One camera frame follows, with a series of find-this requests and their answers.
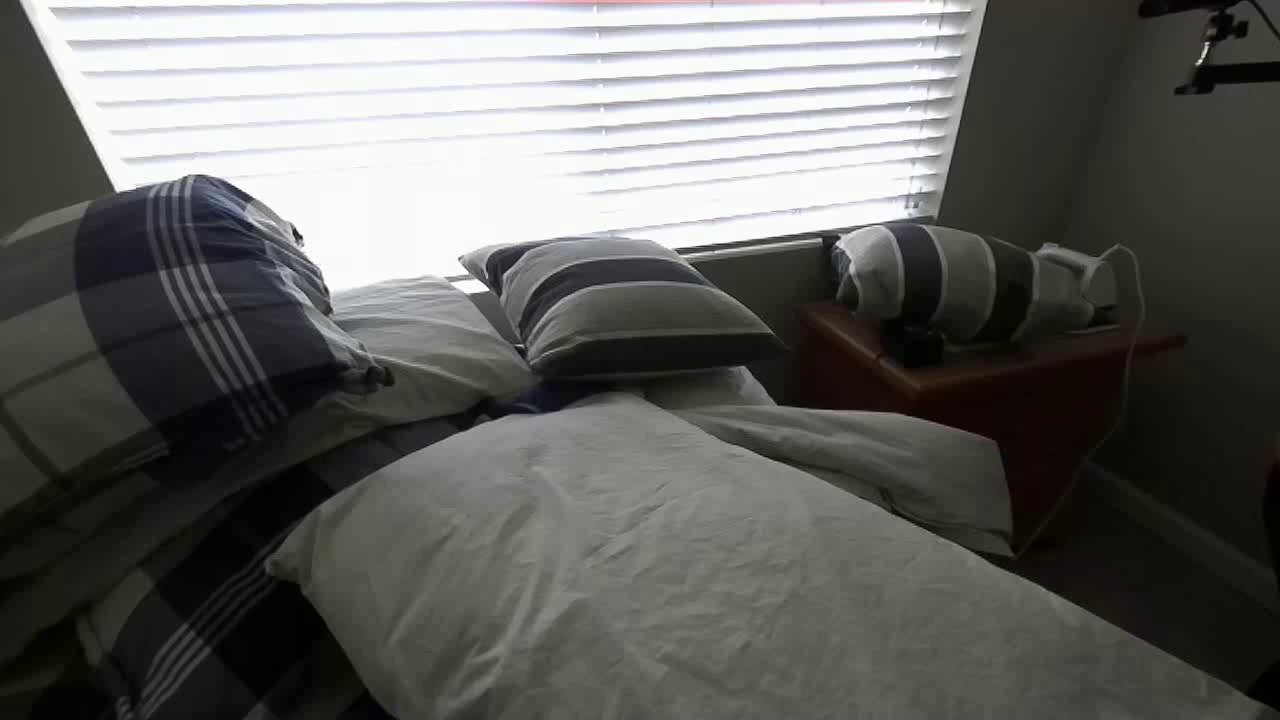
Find grey white blanket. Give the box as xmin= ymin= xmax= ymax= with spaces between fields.
xmin=265 ymin=388 xmax=1271 ymax=720

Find small white pillow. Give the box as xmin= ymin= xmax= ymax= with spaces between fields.
xmin=324 ymin=273 xmax=540 ymax=424

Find blue plaid pillow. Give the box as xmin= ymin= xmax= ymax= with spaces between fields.
xmin=0 ymin=173 xmax=402 ymax=538

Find grey striped square cushion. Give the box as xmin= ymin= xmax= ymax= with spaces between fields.
xmin=458 ymin=232 xmax=789 ymax=388

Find white window blinds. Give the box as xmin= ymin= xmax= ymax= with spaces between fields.
xmin=15 ymin=0 xmax=992 ymax=290

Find grey striped bolster cushion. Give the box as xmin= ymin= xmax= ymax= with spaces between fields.
xmin=828 ymin=217 xmax=1104 ymax=355

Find wooden nightstand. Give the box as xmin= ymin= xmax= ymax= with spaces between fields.
xmin=796 ymin=299 xmax=1193 ymax=553

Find small white appliance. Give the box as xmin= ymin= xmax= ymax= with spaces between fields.
xmin=1032 ymin=235 xmax=1124 ymax=332

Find blue plaid duvet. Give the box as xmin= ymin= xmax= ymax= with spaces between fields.
xmin=0 ymin=395 xmax=471 ymax=720

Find white baseboard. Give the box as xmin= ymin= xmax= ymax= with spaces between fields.
xmin=1085 ymin=454 xmax=1280 ymax=610

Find white power cable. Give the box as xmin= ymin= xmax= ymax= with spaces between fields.
xmin=1018 ymin=238 xmax=1151 ymax=553

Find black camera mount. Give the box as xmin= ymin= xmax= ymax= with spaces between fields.
xmin=1135 ymin=0 xmax=1280 ymax=99

